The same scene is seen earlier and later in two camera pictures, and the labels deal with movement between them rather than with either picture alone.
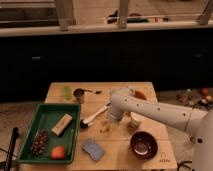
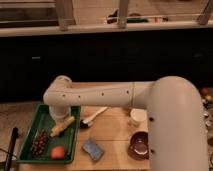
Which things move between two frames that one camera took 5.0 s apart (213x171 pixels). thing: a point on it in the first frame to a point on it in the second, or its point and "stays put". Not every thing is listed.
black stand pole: [10, 152] stays put
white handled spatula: [85, 123] stays put
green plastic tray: [52, 135] stays put
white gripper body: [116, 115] to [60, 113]
